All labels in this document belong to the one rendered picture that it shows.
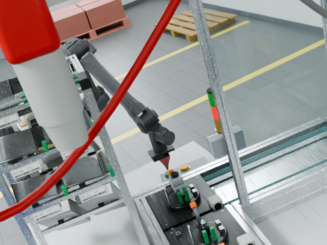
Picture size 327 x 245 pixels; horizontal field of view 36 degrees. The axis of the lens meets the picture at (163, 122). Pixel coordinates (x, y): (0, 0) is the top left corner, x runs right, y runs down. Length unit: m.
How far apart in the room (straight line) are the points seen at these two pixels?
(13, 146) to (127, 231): 0.72
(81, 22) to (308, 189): 6.44
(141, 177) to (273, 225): 0.73
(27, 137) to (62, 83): 1.11
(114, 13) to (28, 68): 7.71
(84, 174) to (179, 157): 0.90
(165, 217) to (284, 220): 0.44
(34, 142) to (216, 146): 0.61
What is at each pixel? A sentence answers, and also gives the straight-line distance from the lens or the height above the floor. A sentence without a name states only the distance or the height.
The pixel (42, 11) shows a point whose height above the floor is 2.02.
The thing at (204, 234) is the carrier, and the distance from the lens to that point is 1.65.
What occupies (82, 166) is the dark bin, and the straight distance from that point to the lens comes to 1.58.
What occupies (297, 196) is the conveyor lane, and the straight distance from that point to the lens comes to 1.94.
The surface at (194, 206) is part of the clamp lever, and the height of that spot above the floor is 1.06.
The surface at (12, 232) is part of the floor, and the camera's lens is 4.04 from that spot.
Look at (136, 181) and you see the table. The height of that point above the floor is 0.86.
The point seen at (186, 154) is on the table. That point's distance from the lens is 2.41.
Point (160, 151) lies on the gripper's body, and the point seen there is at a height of 1.09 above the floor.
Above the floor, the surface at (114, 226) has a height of 0.86.
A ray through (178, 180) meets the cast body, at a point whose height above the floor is 1.08.
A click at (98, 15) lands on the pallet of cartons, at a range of 8.04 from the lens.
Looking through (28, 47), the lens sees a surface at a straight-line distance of 0.39.
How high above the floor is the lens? 2.09
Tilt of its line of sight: 26 degrees down
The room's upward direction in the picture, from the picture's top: 17 degrees counter-clockwise
